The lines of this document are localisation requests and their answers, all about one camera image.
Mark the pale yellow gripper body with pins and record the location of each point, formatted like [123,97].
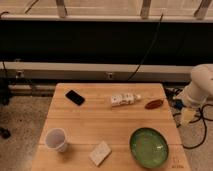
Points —
[187,114]

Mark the red chili pepper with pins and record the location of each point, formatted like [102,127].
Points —
[154,104]

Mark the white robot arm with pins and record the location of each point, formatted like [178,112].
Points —
[195,94]

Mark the green ceramic bowl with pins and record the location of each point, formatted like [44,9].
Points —
[149,148]

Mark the beige sponge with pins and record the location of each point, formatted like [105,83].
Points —
[100,153]

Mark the black smartphone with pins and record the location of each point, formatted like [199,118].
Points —
[75,97]

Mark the white plastic cup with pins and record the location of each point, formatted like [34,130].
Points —
[55,139]

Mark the black object on floor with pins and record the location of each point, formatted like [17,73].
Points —
[4,133]

